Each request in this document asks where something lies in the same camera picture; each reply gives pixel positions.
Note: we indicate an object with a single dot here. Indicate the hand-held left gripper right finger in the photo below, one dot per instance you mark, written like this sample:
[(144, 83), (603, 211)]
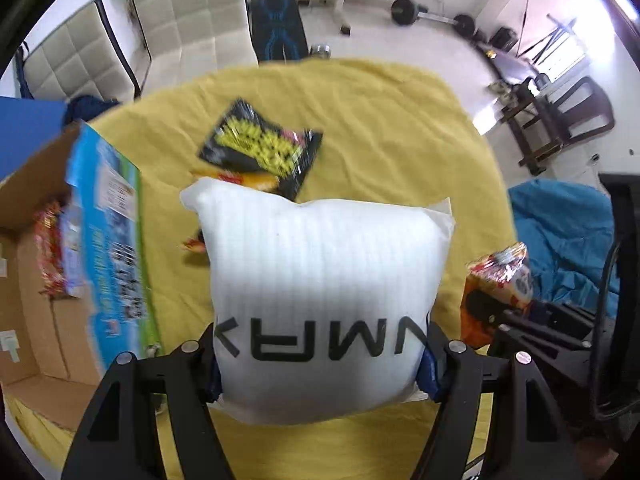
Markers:
[(429, 376)]

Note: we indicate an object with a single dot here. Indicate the blue board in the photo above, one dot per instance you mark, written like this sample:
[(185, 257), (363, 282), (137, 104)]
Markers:
[(30, 130)]

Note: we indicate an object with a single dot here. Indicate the black and yellow snack packet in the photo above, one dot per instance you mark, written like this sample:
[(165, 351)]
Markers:
[(260, 147)]

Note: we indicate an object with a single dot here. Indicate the white air pillow pack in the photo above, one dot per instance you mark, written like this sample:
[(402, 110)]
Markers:
[(320, 290)]

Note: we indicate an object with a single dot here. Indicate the yellow blanket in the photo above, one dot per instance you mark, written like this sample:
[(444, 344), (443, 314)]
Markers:
[(390, 130)]

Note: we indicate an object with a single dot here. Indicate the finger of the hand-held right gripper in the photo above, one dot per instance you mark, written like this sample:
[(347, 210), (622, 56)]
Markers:
[(492, 305), (560, 332)]

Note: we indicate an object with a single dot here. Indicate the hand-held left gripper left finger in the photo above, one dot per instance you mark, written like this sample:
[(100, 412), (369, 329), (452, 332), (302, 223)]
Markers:
[(215, 379)]

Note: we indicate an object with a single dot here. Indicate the orange snack packet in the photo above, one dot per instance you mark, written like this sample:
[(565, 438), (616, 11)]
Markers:
[(492, 280)]

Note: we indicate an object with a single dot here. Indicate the black barbell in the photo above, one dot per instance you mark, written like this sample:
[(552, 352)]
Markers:
[(407, 10)]

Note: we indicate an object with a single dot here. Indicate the cardboard box with blue flap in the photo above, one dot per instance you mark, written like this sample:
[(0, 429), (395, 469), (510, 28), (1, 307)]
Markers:
[(40, 310)]

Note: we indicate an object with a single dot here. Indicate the yellow and red snack packet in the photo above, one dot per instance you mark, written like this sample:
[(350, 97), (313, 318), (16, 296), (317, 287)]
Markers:
[(250, 180)]

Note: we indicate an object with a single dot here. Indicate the beige padded chair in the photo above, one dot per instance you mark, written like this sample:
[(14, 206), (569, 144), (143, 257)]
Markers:
[(75, 55), (200, 15)]

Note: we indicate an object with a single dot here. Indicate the dark blue cloth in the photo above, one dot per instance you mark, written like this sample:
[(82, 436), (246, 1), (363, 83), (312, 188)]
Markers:
[(90, 109)]

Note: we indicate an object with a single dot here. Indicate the black wooden chair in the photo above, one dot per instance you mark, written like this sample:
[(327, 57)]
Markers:
[(565, 110)]

